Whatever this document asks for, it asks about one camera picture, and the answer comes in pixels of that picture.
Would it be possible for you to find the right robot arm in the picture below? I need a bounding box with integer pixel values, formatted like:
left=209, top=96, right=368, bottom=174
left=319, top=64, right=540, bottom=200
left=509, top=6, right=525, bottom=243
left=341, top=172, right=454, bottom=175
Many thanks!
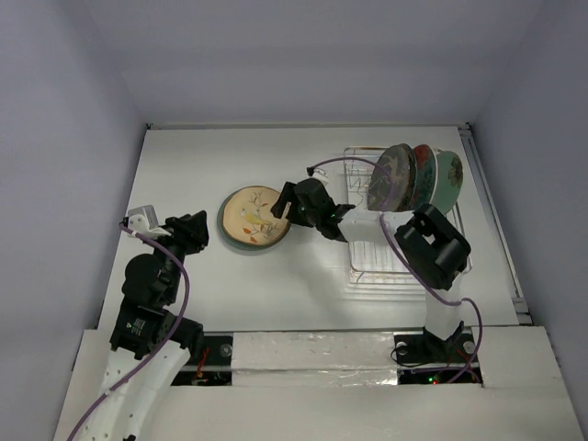
left=271, top=178, right=471, bottom=360

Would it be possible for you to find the white foam block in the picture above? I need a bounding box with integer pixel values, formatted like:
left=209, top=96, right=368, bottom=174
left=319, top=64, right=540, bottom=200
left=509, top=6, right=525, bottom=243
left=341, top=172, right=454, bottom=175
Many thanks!
left=231, top=332, right=398, bottom=388

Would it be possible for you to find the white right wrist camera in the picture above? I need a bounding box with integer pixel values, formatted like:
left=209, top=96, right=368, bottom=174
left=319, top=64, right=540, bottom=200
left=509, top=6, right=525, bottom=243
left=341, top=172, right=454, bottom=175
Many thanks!
left=307, top=166, right=329, bottom=186

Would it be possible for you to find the beige bird pattern plate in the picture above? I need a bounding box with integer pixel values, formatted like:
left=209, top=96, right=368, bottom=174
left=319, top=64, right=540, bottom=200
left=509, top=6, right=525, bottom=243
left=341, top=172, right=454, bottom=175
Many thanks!
left=221, top=185, right=291, bottom=246

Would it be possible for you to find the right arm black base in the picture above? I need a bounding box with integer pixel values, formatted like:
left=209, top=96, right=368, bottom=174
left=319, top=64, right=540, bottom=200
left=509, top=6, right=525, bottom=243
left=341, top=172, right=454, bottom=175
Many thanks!
left=390, top=334, right=476, bottom=368

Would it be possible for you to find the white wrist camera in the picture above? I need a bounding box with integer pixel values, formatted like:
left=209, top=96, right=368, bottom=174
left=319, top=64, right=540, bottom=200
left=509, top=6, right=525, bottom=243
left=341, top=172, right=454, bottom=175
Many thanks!
left=307, top=166, right=329, bottom=186
left=120, top=205, right=170, bottom=239

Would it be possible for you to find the purple camera cable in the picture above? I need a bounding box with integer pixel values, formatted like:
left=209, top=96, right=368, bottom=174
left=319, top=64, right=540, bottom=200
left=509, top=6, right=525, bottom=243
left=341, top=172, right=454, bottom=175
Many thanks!
left=66, top=222, right=190, bottom=441
left=308, top=156, right=482, bottom=385

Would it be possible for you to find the red and teal plate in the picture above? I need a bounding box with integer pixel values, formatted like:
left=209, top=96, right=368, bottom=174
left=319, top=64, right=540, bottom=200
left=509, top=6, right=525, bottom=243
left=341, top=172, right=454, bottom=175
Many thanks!
left=410, top=144, right=437, bottom=209

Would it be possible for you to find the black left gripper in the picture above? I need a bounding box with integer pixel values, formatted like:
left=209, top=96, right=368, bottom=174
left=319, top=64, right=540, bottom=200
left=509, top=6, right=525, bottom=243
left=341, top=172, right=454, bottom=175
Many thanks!
left=147, top=209, right=208, bottom=301

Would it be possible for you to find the green floral plate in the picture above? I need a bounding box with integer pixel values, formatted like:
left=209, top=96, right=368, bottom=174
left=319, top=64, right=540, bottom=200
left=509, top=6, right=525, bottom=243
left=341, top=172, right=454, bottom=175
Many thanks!
left=431, top=152, right=464, bottom=215

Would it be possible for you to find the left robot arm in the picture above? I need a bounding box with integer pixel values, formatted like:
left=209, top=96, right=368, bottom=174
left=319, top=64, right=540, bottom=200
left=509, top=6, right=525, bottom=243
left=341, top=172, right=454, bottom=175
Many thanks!
left=73, top=206, right=209, bottom=440

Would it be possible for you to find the light blue plate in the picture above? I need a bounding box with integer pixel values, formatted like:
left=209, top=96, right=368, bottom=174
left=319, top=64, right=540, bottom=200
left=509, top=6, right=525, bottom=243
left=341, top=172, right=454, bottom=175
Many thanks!
left=216, top=191, right=291, bottom=254

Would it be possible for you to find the metal wire dish rack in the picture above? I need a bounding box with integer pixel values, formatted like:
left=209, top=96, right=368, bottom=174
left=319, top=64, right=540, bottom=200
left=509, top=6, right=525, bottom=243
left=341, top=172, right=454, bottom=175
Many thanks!
left=344, top=146, right=465, bottom=287

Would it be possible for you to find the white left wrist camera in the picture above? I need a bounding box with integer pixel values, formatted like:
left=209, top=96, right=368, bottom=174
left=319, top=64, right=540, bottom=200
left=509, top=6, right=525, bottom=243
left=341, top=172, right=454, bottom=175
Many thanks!
left=120, top=205, right=170, bottom=239

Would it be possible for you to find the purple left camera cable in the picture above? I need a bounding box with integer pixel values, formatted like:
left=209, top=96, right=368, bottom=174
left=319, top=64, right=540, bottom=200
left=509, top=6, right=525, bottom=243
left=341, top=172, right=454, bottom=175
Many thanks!
left=66, top=222, right=190, bottom=441

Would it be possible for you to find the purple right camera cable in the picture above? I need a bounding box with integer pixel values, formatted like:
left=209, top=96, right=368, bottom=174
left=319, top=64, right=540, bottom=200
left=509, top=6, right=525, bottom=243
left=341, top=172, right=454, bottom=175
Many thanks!
left=308, top=156, right=482, bottom=385

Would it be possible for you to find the dark brown patterned plate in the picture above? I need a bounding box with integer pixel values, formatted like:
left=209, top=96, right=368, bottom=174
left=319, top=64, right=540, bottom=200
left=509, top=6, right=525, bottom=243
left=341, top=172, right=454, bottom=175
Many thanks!
left=367, top=143, right=416, bottom=212

